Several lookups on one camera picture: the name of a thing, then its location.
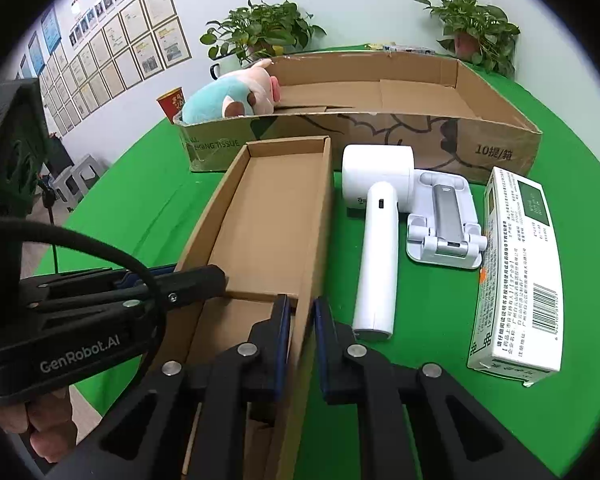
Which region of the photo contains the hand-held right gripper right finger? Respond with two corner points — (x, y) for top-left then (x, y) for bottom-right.
(312, 296), (556, 480)

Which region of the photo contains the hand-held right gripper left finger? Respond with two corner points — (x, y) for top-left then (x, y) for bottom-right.
(45, 294), (293, 480)

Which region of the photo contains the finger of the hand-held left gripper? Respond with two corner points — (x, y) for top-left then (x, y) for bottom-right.
(22, 265), (180, 302)
(22, 266), (227, 347)

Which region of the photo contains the white hair dryer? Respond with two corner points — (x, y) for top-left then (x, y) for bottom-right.
(341, 144), (415, 343)

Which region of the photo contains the narrow cardboard tray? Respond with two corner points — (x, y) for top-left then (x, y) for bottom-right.
(177, 136), (337, 480)

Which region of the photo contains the white folding phone stand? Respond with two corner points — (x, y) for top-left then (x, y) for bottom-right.
(405, 169), (488, 267)

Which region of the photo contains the white and green medicine box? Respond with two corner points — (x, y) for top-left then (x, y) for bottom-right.
(466, 165), (565, 388)

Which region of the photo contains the large printed cardboard box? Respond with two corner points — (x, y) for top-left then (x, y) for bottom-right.
(172, 51), (543, 186)

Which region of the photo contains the person's left hand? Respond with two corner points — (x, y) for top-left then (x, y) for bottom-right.
(0, 385), (79, 464)

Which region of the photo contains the black tripod stand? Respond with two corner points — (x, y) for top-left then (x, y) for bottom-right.
(39, 179), (61, 273)

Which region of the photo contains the grey plastic stool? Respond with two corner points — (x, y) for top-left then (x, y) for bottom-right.
(72, 154), (107, 188)
(50, 170), (83, 212)

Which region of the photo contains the green tablecloth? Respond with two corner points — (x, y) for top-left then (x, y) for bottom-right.
(32, 42), (600, 480)

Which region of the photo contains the red paper cup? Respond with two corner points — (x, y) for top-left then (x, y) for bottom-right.
(156, 87), (187, 122)

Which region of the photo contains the pink and teal plush pig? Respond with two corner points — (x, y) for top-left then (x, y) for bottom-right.
(180, 58), (282, 126)

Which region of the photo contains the bushy potted green plant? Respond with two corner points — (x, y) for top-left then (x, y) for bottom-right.
(200, 0), (327, 67)

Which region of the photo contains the potted plant in terracotta pot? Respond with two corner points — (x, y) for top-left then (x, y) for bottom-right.
(412, 0), (522, 79)

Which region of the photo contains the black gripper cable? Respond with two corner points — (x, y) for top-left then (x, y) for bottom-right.
(0, 215), (164, 376)

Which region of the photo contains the blue wall poster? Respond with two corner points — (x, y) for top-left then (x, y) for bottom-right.
(27, 31), (47, 77)
(41, 5), (63, 56)

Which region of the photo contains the wall of framed certificates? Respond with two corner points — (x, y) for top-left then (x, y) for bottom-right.
(17, 0), (193, 136)

